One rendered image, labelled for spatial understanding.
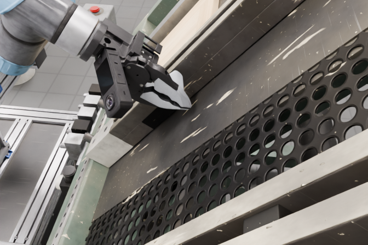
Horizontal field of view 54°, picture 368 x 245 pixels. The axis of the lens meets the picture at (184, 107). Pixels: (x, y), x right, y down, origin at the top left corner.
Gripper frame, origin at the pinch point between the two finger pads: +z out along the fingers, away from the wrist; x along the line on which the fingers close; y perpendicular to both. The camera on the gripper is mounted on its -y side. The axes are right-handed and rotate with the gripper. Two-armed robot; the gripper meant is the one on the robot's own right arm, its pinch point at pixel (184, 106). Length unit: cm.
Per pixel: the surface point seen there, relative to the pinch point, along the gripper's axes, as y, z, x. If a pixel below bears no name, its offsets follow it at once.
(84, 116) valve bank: 33, -5, 59
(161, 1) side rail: 74, -2, 30
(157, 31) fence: 50, -1, 25
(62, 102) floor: 109, -5, 157
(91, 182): -0.8, -0.8, 37.6
